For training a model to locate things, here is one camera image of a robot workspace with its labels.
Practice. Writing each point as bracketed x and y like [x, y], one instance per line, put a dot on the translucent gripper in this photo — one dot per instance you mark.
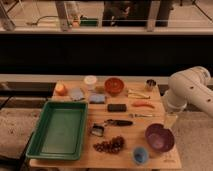
[169, 120]

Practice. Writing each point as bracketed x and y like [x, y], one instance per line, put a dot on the orange pepper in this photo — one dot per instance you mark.
[142, 104]

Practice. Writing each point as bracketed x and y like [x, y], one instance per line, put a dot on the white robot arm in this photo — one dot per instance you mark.
[187, 86]

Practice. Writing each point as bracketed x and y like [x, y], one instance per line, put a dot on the small metal cup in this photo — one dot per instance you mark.
[150, 84]

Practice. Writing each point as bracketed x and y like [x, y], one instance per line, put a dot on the blue plastic cup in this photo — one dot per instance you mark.
[140, 155]

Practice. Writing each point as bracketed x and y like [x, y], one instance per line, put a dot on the white plastic cup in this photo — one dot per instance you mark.
[90, 82]

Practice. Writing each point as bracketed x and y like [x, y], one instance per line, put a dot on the purple bowl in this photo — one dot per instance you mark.
[159, 138]

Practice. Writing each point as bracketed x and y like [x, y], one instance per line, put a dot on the metal fork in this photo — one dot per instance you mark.
[140, 115]

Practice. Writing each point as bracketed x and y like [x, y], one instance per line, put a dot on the wooden tongs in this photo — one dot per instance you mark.
[137, 94]

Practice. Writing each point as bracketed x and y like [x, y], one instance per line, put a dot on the black rectangular block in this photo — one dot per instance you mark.
[116, 107]

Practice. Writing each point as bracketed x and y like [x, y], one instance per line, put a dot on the red bowl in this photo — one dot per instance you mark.
[114, 86]

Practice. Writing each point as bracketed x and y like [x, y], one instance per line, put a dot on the small black metal clip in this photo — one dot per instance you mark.
[97, 130]

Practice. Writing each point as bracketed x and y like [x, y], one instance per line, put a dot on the blue sponge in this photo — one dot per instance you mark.
[97, 99]

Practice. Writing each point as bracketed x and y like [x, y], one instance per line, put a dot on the grey blue cloth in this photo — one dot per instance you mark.
[76, 94]

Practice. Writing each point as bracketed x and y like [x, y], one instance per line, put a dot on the green plastic tray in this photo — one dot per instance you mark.
[59, 133]

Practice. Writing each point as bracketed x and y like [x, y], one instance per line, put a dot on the orange fruit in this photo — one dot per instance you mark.
[60, 89]

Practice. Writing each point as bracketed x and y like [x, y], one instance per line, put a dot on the person in background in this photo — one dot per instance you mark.
[134, 13]

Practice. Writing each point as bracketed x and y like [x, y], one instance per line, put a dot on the green box in background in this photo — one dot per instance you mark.
[93, 22]

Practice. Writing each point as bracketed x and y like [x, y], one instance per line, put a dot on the black handled peeler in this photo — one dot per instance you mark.
[119, 123]

